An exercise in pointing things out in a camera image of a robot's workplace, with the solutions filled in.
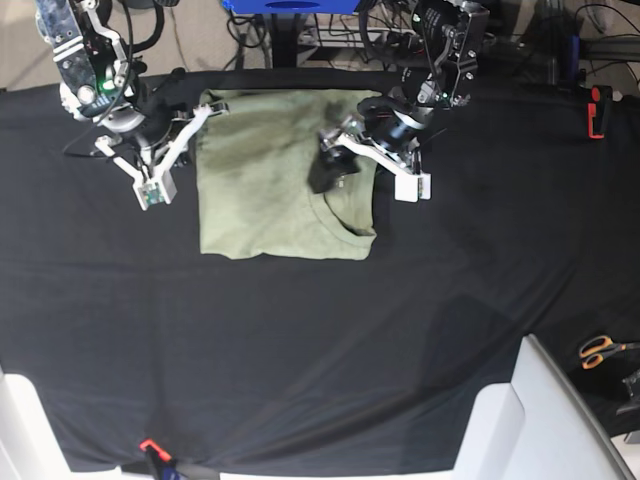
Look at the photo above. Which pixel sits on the blue box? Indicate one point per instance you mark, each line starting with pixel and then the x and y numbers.
pixel 249 7

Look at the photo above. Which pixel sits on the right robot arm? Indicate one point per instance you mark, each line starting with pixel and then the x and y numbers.
pixel 100 84

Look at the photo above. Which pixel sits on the orange handled scissors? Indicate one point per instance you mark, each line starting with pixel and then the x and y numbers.
pixel 596 350

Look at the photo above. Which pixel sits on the white bin right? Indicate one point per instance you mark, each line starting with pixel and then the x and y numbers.
pixel 536 426

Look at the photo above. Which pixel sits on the white bin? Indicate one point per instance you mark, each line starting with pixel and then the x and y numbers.
pixel 29 449
pixel 536 426

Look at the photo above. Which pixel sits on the light green T-shirt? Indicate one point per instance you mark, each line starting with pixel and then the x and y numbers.
pixel 252 167

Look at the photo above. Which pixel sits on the red black clamp right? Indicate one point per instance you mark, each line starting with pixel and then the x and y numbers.
pixel 598 111

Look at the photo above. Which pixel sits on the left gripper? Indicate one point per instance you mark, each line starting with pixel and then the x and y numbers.
pixel 384 130

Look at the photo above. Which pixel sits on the orange clamp bottom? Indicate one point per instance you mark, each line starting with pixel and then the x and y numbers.
pixel 161 464

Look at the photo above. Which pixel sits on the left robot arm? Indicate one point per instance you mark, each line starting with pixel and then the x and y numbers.
pixel 437 60

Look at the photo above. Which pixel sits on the white bin left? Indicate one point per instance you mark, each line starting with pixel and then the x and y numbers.
pixel 29 449

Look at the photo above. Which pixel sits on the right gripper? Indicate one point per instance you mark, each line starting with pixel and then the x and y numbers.
pixel 148 137

